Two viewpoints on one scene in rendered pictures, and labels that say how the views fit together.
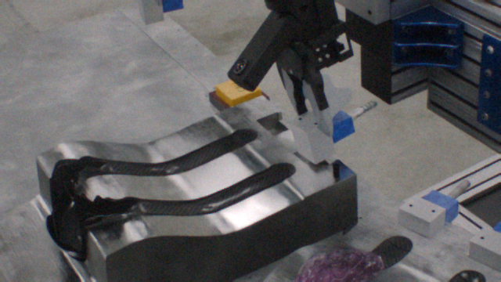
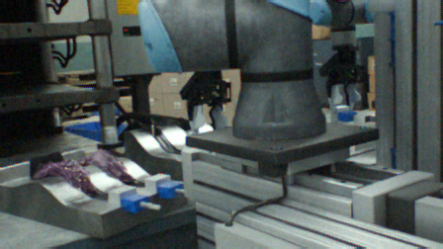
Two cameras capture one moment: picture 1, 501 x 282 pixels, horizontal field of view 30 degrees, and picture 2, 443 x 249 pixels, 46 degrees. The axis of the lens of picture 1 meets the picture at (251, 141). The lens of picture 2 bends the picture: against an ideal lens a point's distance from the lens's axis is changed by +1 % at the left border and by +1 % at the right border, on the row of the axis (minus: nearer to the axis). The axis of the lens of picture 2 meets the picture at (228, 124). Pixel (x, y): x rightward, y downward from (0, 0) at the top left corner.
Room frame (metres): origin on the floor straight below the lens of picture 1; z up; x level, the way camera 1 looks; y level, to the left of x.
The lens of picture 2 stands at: (0.95, -1.42, 1.19)
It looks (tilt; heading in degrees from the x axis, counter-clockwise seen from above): 9 degrees down; 82
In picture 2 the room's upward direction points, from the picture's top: 4 degrees counter-clockwise
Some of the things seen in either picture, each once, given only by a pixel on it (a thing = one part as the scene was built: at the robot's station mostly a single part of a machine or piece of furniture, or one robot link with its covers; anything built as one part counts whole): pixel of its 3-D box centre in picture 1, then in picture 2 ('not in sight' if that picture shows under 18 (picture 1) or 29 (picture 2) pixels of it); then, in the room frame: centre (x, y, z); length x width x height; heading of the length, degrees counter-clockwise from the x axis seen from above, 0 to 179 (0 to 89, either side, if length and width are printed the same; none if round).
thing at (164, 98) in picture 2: not in sight; (195, 108); (1.44, 4.38, 0.47); 1.22 x 0.80 x 0.94; 126
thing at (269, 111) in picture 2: not in sight; (277, 101); (1.15, -0.61, 1.09); 0.15 x 0.15 x 0.10
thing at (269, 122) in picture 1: (278, 132); not in sight; (1.17, -0.04, 0.87); 0.05 x 0.05 x 0.04; 27
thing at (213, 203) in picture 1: (166, 177); (180, 135); (1.03, 0.12, 0.92); 0.35 x 0.16 x 0.09; 117
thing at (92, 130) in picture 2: not in sight; (96, 136); (0.38, 3.90, 0.32); 0.60 x 0.41 x 0.22; 128
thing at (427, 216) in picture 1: (441, 206); (173, 190); (0.98, -0.25, 0.86); 0.13 x 0.05 x 0.05; 134
